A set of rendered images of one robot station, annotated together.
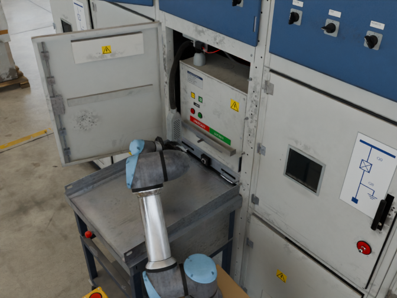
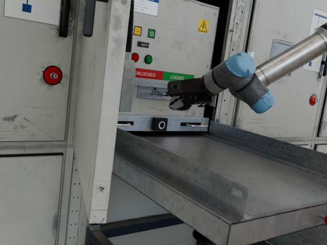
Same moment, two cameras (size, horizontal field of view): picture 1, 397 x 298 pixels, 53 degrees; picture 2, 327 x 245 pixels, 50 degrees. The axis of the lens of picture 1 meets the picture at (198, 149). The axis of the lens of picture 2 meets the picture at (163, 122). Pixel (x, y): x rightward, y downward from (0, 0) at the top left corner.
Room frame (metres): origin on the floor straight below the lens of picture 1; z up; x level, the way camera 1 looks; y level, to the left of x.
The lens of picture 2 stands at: (1.63, 1.32, 1.12)
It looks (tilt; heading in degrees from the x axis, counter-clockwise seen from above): 9 degrees down; 275
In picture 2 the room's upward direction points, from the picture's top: 7 degrees clockwise
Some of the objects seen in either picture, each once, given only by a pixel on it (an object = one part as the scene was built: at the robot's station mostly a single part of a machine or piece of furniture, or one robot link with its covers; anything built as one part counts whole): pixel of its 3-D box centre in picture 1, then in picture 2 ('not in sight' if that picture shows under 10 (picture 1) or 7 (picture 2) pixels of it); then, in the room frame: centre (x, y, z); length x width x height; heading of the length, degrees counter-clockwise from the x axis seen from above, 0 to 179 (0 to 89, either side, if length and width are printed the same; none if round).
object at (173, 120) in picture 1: (174, 125); (122, 84); (1.89, 0.13, 1.04); 0.08 x 0.05 x 0.17; 131
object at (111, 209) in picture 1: (153, 198); (221, 170); (1.52, 0.23, 0.82); 0.68 x 0.62 x 0.06; 131
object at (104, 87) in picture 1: (108, 96); (91, 18); (1.90, 0.48, 1.21); 0.63 x 0.07 x 0.74; 113
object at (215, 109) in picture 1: (209, 119); (165, 59); (1.77, -0.05, 1.15); 0.48 x 0.01 x 0.48; 41
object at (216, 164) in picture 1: (210, 157); (154, 122); (1.78, -0.07, 0.89); 0.54 x 0.05 x 0.06; 41
